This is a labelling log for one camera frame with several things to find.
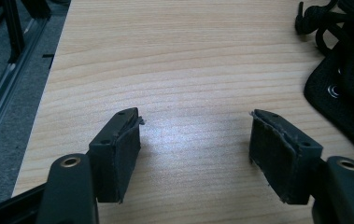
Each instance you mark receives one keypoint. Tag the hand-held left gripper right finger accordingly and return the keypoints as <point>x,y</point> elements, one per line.
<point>277,158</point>

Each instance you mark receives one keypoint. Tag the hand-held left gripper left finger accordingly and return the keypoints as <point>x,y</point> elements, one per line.
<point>115,161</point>

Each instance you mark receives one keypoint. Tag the aluminium frame rail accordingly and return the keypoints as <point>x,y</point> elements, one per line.
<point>6,90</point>

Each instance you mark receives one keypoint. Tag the black mesh shoe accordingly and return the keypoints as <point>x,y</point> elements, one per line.
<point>352,81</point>

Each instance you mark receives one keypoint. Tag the dark metal stand post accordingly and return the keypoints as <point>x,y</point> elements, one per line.
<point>13,31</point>

